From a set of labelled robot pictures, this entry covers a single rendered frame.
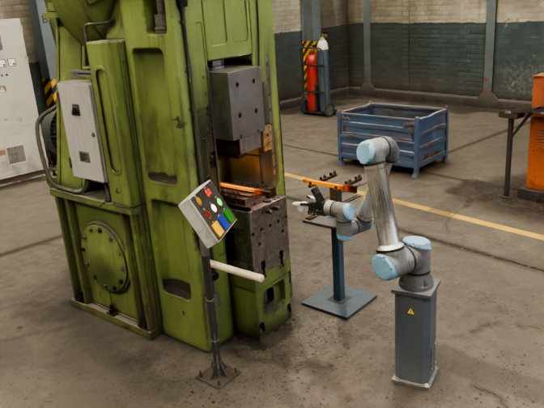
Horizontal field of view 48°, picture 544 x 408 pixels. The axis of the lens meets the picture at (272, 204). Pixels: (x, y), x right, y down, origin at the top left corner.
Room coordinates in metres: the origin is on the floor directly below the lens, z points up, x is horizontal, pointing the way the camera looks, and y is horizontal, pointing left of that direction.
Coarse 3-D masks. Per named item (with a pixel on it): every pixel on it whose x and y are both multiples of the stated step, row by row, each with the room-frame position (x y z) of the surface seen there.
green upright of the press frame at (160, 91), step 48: (144, 0) 3.59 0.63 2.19; (192, 0) 3.56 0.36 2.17; (144, 48) 3.60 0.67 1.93; (192, 48) 3.53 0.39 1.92; (144, 96) 3.70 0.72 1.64; (144, 144) 3.68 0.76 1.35; (192, 144) 3.47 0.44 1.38; (144, 192) 3.70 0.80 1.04; (192, 192) 3.43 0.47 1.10; (192, 240) 3.44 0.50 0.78; (192, 288) 3.48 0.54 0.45; (192, 336) 3.50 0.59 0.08
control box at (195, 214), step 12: (204, 192) 3.17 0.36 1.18; (216, 192) 3.29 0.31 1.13; (180, 204) 3.01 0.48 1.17; (192, 204) 2.99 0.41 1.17; (204, 204) 3.09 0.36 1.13; (216, 204) 3.20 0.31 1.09; (192, 216) 3.00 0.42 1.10; (204, 216) 3.01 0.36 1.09; (216, 216) 3.11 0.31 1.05; (204, 228) 2.98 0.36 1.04; (228, 228) 3.14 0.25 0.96; (204, 240) 2.98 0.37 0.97; (216, 240) 2.96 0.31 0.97
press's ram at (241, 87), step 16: (224, 80) 3.55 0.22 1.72; (240, 80) 3.62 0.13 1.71; (256, 80) 3.72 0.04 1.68; (224, 96) 3.56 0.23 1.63; (240, 96) 3.61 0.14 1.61; (256, 96) 3.71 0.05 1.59; (224, 112) 3.57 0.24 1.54; (240, 112) 3.60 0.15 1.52; (256, 112) 3.71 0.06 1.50; (224, 128) 3.58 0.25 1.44; (240, 128) 3.59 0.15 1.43; (256, 128) 3.70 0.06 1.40
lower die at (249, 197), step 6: (222, 186) 3.82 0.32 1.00; (246, 186) 3.81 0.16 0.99; (222, 192) 3.76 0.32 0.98; (234, 192) 3.71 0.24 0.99; (240, 192) 3.70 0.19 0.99; (246, 192) 3.69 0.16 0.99; (252, 192) 3.66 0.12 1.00; (228, 198) 3.66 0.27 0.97; (234, 198) 3.63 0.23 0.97; (240, 198) 3.60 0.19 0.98; (246, 198) 3.59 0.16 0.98; (252, 198) 3.63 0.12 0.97; (258, 198) 3.67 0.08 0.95; (264, 198) 3.72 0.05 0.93; (240, 204) 3.59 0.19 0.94; (246, 204) 3.58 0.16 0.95; (252, 204) 3.62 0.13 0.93
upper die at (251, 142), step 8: (248, 136) 3.64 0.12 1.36; (256, 136) 3.69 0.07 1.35; (216, 144) 3.70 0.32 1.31; (224, 144) 3.65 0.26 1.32; (232, 144) 3.61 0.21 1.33; (240, 144) 3.58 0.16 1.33; (248, 144) 3.63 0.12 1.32; (256, 144) 3.69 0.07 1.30; (232, 152) 3.61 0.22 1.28; (240, 152) 3.57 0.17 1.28
